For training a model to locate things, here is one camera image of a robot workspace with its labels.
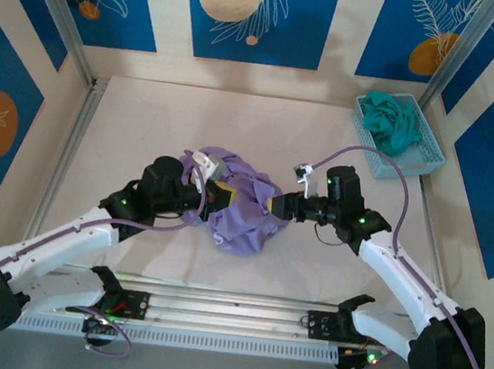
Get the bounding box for purple t-shirt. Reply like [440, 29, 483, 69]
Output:
[168, 142, 300, 263]

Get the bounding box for teal crumpled cloth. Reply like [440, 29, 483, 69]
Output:
[353, 88, 427, 161]

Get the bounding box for light blue perforated plastic basket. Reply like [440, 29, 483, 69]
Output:
[346, 87, 455, 189]

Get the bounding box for black controller board with lights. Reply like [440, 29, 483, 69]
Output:
[334, 344, 386, 369]
[79, 311, 122, 350]

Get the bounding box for aluminium table side rail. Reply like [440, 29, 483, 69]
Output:
[20, 70, 111, 264]
[404, 174, 463, 297]

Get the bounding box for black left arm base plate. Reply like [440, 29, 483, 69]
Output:
[113, 288, 152, 320]

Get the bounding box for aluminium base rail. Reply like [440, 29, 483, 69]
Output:
[30, 262, 479, 362]

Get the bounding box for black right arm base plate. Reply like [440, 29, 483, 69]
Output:
[304, 309, 392, 349]

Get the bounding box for white slotted cable duct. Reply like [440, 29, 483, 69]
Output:
[11, 302, 340, 369]

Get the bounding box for aluminium frame post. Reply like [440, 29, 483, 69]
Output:
[4, 0, 107, 87]
[418, 0, 494, 118]

